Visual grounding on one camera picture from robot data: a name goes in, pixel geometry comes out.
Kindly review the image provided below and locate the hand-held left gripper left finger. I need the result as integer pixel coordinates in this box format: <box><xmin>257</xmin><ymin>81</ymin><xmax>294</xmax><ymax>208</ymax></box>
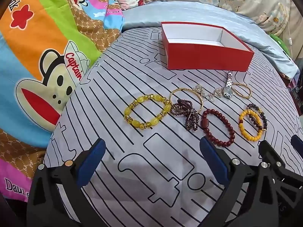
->
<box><xmin>27</xmin><ymin>138</ymin><xmax>106</xmax><ymax>227</ymax></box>

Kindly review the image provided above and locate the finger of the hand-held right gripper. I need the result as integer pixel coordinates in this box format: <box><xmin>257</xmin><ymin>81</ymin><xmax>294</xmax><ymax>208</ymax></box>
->
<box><xmin>291</xmin><ymin>134</ymin><xmax>303</xmax><ymax>150</ymax></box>
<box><xmin>258</xmin><ymin>140</ymin><xmax>303</xmax><ymax>227</ymax></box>

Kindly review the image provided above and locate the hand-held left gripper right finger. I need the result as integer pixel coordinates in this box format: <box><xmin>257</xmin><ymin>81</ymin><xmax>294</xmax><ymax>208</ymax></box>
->
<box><xmin>199</xmin><ymin>137</ymin><xmax>263</xmax><ymax>227</ymax></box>

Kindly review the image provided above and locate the dark bead bracelet gold charm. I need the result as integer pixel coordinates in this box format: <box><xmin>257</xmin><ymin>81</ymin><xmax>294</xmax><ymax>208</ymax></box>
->
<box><xmin>246</xmin><ymin>103</ymin><xmax>268</xmax><ymax>133</ymax></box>

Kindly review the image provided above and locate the small yellow bead bracelet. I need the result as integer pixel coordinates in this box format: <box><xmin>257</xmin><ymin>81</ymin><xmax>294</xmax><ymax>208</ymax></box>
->
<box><xmin>238</xmin><ymin>110</ymin><xmax>263</xmax><ymax>142</ymax></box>

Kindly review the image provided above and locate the red bead bracelet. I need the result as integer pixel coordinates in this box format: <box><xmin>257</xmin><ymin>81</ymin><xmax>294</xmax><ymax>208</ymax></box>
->
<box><xmin>201</xmin><ymin>108</ymin><xmax>235</xmax><ymax>147</ymax></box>

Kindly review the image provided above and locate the dark purple garnet bracelet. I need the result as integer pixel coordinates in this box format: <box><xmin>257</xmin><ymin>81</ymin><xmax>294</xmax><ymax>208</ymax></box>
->
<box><xmin>171</xmin><ymin>99</ymin><xmax>201</xmax><ymax>131</ymax></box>

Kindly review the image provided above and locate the large yellow bead bracelet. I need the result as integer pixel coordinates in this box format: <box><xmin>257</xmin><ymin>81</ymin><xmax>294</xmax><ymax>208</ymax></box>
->
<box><xmin>124</xmin><ymin>94</ymin><xmax>171</xmax><ymax>130</ymax></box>

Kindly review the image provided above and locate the gold chain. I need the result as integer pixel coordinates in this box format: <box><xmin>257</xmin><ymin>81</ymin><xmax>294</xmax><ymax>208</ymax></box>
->
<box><xmin>231</xmin><ymin>82</ymin><xmax>252</xmax><ymax>98</ymax></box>

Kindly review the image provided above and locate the silver wristwatch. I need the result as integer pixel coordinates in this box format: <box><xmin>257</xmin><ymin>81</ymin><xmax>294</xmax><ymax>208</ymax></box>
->
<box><xmin>222</xmin><ymin>70</ymin><xmax>234</xmax><ymax>99</ymax></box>

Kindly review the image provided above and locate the gold bangle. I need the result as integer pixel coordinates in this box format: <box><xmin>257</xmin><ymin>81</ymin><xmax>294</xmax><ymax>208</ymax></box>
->
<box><xmin>169</xmin><ymin>87</ymin><xmax>204</xmax><ymax>113</ymax></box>

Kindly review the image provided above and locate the red cardboard box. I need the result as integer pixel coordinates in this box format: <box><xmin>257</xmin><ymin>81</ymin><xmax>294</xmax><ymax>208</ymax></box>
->
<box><xmin>161</xmin><ymin>21</ymin><xmax>255</xmax><ymax>72</ymax></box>

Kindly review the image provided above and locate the grey striped bed sheet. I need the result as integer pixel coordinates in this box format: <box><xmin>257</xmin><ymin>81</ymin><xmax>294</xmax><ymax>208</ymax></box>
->
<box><xmin>44</xmin><ymin>27</ymin><xmax>303</xmax><ymax>227</ymax></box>

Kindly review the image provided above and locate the green plastic object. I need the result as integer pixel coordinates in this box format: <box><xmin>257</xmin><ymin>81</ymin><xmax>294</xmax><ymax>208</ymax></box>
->
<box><xmin>270</xmin><ymin>33</ymin><xmax>293</xmax><ymax>61</ymax></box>

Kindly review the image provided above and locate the beige curtain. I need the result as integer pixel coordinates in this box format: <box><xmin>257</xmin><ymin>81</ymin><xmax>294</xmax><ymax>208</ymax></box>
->
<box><xmin>287</xmin><ymin>3</ymin><xmax>303</xmax><ymax>62</ymax></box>

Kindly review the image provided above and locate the light blue satin quilt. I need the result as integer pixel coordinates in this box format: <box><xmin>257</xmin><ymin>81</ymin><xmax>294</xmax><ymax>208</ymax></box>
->
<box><xmin>121</xmin><ymin>1</ymin><xmax>299</xmax><ymax>79</ymax></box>

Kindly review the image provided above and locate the cartoon monkey printed blanket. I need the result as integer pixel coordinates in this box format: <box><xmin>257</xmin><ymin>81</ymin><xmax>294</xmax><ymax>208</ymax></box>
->
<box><xmin>0</xmin><ymin>0</ymin><xmax>126</xmax><ymax>197</ymax></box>

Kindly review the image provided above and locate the white cable with switch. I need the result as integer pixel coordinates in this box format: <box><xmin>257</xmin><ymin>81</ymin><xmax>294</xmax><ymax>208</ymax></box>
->
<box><xmin>283</xmin><ymin>21</ymin><xmax>293</xmax><ymax>52</ymax></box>

